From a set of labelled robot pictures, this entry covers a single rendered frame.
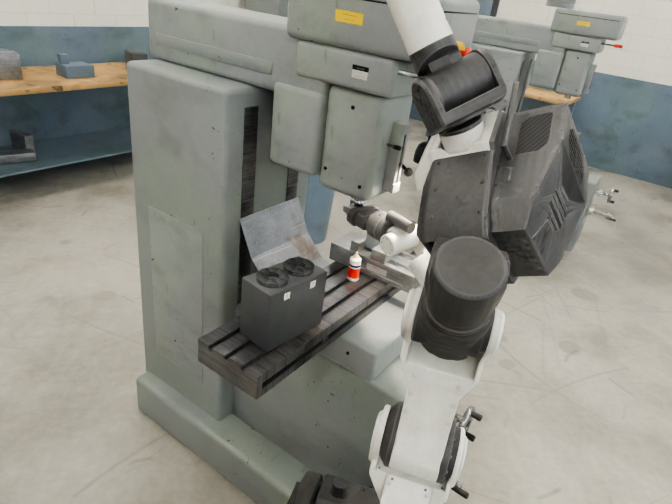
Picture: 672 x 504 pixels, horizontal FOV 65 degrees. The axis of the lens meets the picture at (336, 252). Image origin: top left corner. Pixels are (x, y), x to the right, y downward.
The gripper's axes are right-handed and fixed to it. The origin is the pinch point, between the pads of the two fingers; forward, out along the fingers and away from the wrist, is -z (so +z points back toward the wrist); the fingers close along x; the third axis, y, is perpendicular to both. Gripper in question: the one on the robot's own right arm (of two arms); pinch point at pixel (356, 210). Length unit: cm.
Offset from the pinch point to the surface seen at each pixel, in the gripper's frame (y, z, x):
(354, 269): 22.6, 0.5, -2.6
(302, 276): 9.0, 16.3, 30.0
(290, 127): -24.2, -15.1, 17.9
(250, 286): 10.0, 13.5, 44.8
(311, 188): 72, -180, -107
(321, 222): 102, -180, -119
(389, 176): -15.4, 11.2, -1.7
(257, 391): 33, 29, 50
